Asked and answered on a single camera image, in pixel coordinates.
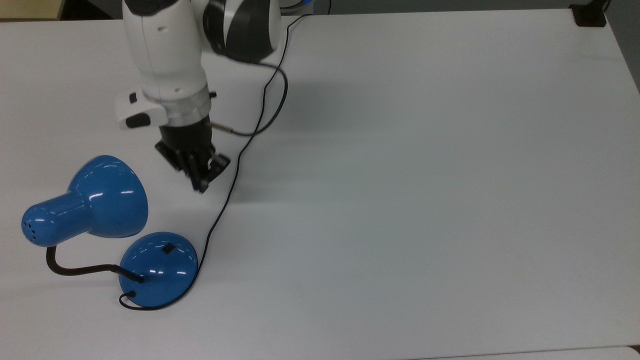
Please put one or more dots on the black rocker switch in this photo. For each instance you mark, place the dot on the black rocker switch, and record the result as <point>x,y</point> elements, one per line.
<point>167,248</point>

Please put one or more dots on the black table clamp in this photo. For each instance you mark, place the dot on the black table clamp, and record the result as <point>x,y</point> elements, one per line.
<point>590,14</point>

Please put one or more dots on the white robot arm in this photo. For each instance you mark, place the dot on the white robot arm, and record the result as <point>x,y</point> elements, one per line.
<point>165,50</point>

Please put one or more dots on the beige cardboard box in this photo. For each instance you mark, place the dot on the beige cardboard box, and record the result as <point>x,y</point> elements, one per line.
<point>30,9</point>

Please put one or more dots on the blue desk lamp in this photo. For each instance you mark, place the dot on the blue desk lamp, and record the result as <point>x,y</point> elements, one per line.
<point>110,197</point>

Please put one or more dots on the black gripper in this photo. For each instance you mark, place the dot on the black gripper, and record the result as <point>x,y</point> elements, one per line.
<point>187,137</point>

